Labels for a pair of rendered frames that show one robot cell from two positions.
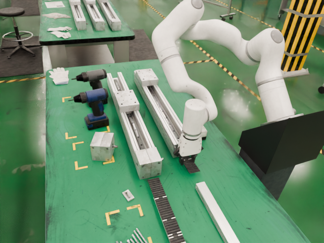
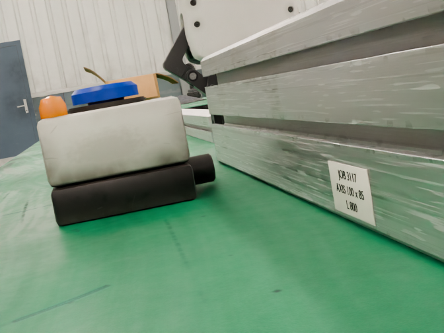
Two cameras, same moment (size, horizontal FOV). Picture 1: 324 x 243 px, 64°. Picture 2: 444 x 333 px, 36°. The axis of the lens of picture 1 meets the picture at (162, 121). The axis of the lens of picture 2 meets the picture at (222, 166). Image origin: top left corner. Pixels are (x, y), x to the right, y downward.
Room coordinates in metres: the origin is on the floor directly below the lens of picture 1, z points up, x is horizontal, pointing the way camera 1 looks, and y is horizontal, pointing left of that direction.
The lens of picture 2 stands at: (1.49, -0.05, 0.84)
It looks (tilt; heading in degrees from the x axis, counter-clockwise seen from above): 7 degrees down; 191
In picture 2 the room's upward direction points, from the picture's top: 10 degrees counter-clockwise
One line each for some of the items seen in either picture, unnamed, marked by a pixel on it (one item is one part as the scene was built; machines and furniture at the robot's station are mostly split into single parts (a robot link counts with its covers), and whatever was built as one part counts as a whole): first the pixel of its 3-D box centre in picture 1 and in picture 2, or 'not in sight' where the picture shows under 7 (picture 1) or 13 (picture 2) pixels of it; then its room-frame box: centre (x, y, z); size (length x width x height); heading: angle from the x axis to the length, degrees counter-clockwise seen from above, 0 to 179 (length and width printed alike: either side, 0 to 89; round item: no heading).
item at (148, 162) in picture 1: (150, 162); not in sight; (0.84, 0.04, 0.83); 0.12 x 0.09 x 0.10; 111
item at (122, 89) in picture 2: not in sight; (106, 100); (1.10, -0.19, 0.84); 0.04 x 0.04 x 0.02
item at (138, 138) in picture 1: (126, 109); not in sight; (1.25, 0.21, 0.82); 0.80 x 0.10 x 0.09; 21
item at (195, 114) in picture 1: (194, 115); not in sight; (0.89, -0.13, 1.06); 0.09 x 0.08 x 0.13; 125
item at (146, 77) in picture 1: (146, 78); not in sight; (1.55, 0.12, 0.87); 0.16 x 0.11 x 0.07; 21
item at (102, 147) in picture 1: (105, 146); not in sight; (0.92, 0.26, 0.83); 0.11 x 0.10 x 0.10; 90
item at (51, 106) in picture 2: not in sight; (52, 106); (1.14, -0.21, 0.85); 0.02 x 0.02 x 0.01
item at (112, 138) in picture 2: (195, 132); (130, 150); (1.10, -0.18, 0.81); 0.10 x 0.08 x 0.06; 111
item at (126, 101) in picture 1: (126, 102); not in sight; (1.25, 0.21, 0.87); 0.16 x 0.11 x 0.07; 21
